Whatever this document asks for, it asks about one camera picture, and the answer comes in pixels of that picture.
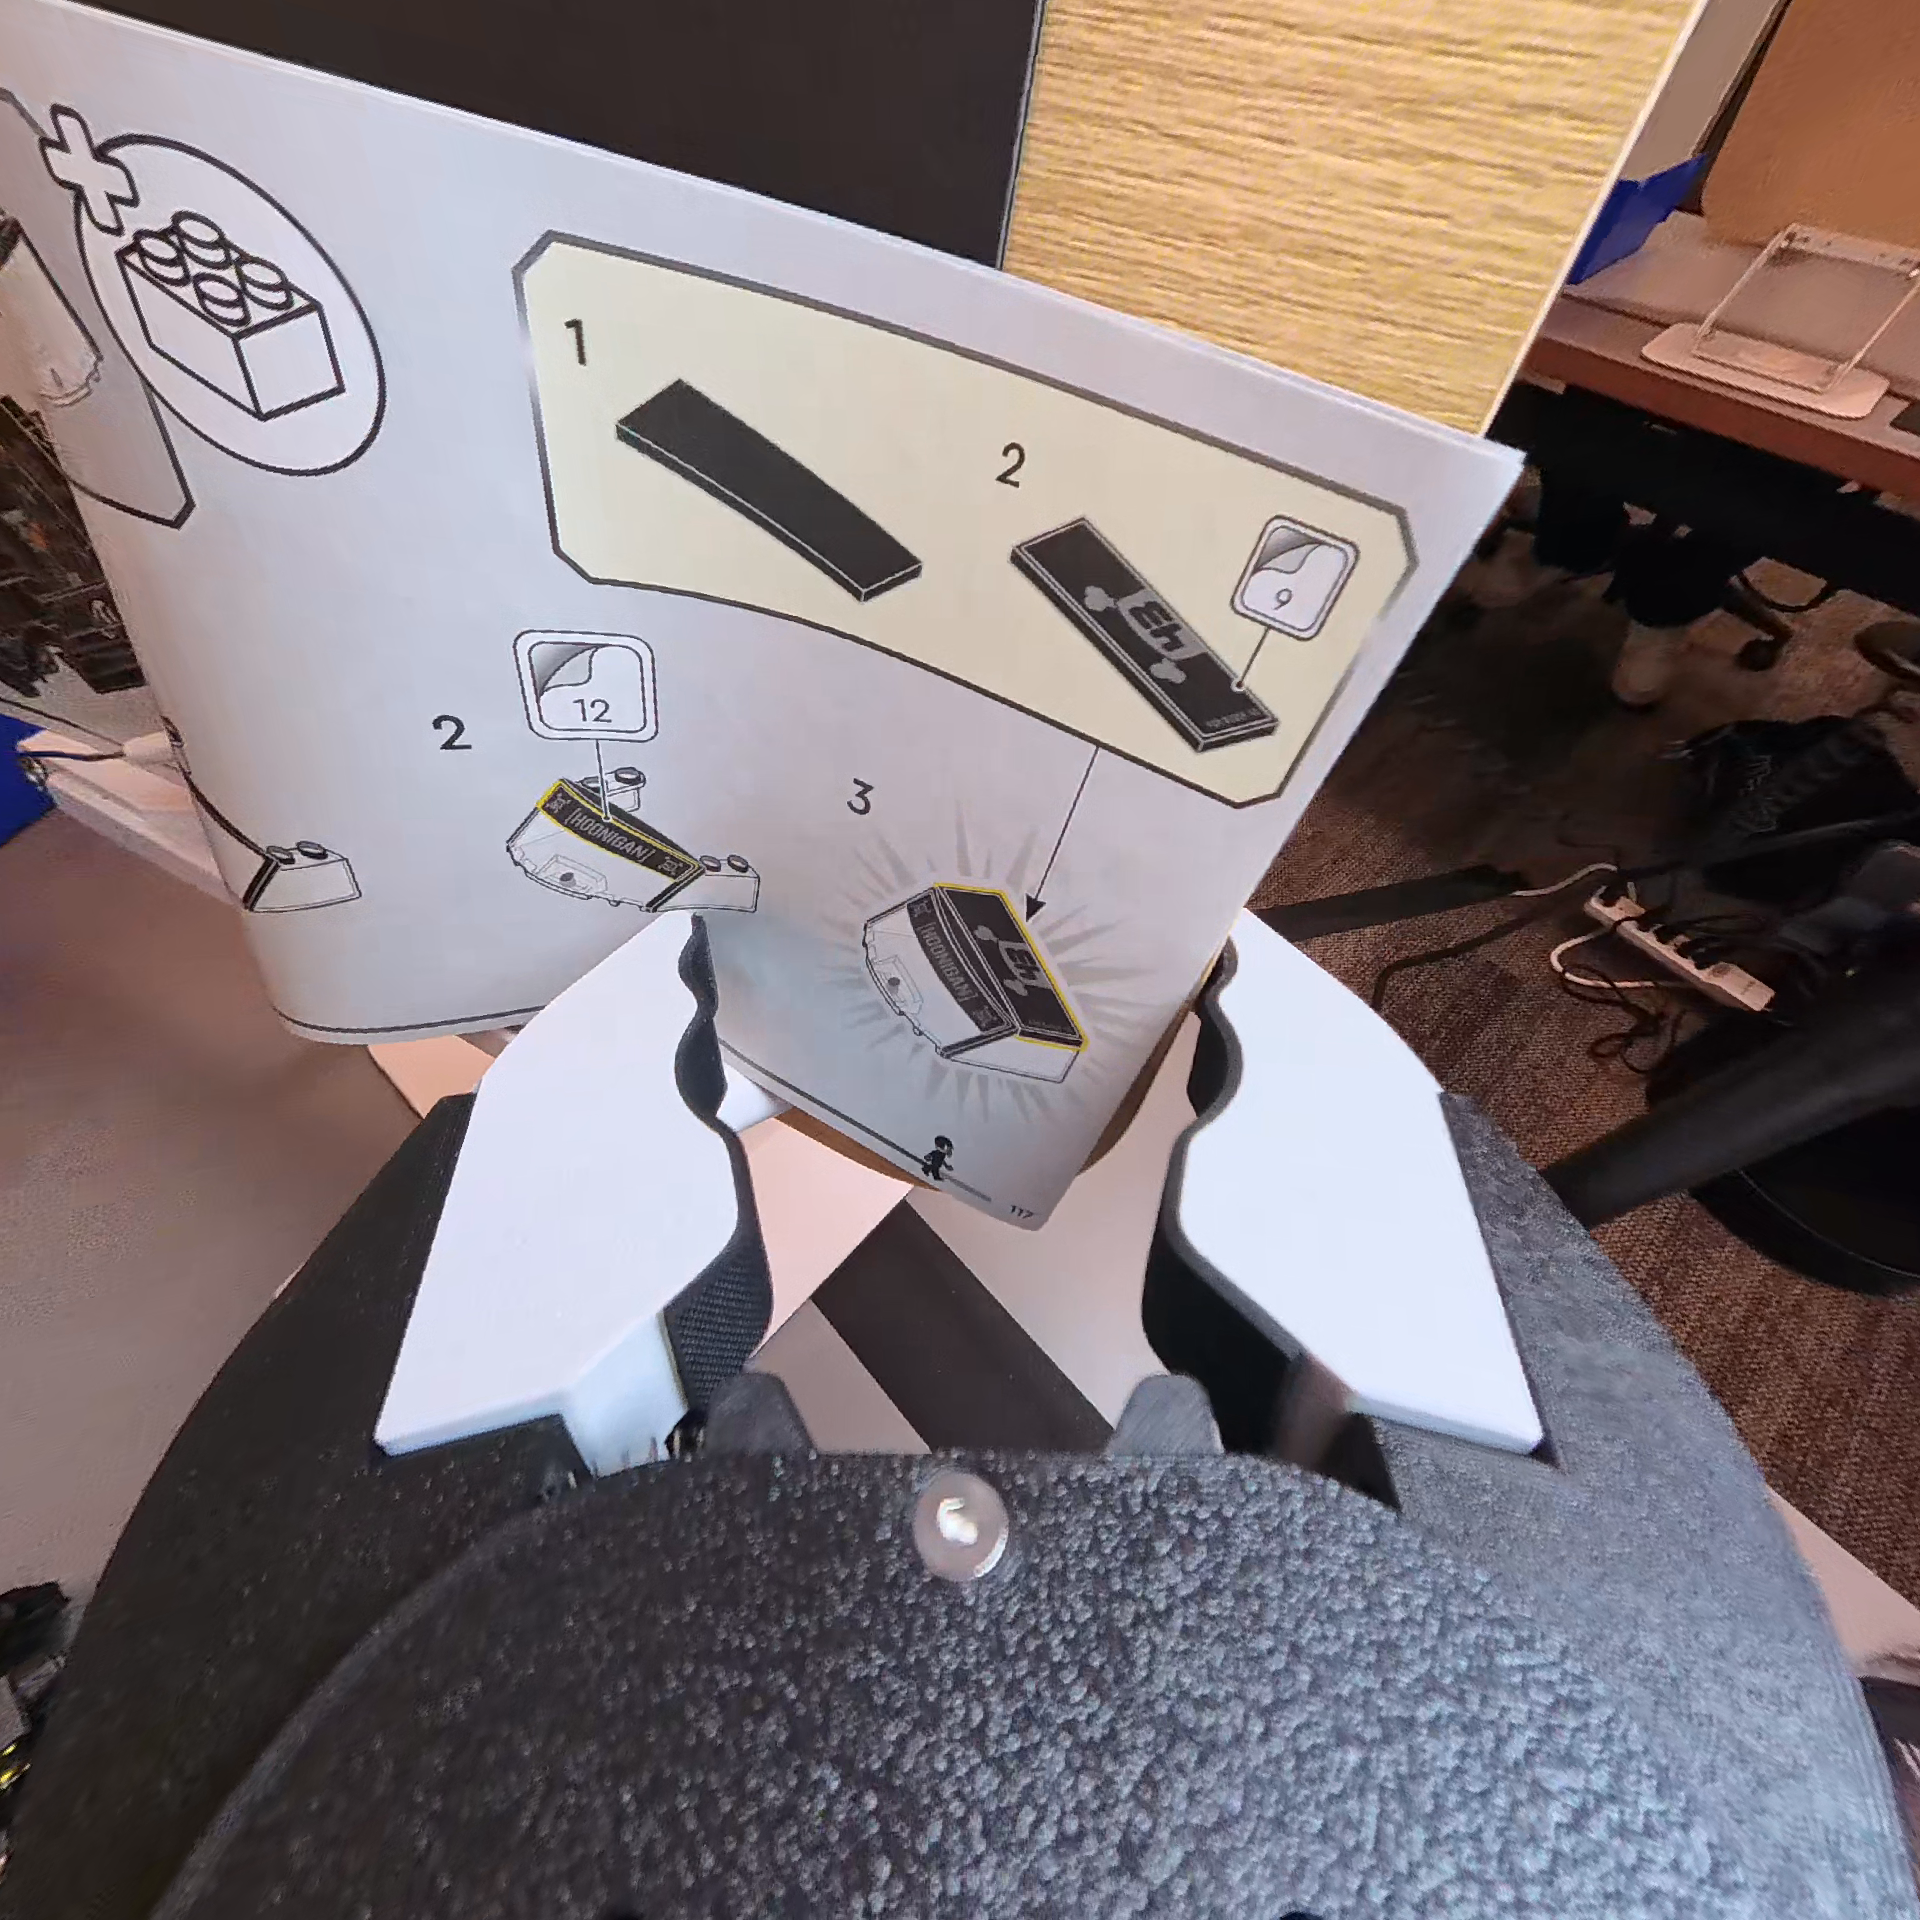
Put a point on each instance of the lego instruction booklet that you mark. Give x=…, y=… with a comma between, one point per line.
x=751, y=661

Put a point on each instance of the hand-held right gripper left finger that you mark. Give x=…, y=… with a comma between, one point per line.
x=570, y=1200

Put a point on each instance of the tan curved panel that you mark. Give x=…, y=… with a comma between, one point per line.
x=1321, y=181

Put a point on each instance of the white booklet stand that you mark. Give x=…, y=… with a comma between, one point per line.
x=827, y=1200
x=1786, y=330

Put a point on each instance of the white power strip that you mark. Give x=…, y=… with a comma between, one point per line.
x=1666, y=946

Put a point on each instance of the large black panel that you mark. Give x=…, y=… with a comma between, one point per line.
x=751, y=106

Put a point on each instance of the blue storage bin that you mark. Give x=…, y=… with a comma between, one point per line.
x=1636, y=226

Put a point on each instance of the wooden desk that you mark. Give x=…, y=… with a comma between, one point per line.
x=1711, y=407

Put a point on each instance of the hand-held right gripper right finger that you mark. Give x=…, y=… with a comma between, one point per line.
x=1350, y=1200

